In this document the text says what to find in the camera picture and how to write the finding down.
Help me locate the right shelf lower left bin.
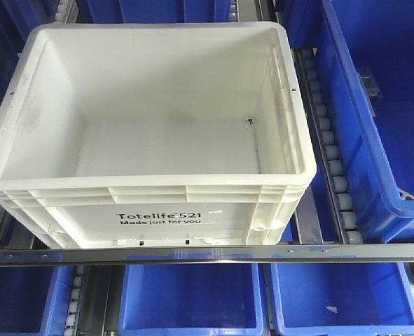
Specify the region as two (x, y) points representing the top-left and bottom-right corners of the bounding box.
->
(0, 267), (75, 335)

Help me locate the right shelf lower roller track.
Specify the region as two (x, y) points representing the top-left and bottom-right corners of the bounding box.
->
(63, 265), (88, 336)

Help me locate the right shelf steel front rail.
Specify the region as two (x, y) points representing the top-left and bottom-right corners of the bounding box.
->
(0, 244), (414, 267)

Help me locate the white Totelife plastic bin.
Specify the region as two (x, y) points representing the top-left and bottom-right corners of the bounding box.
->
(0, 22), (317, 249)

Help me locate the right shelf blue bin right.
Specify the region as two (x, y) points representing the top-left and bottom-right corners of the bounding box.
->
(316, 1), (414, 243)

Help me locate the right shelf lower middle bin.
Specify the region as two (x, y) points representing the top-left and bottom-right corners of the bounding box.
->
(118, 263), (267, 335)

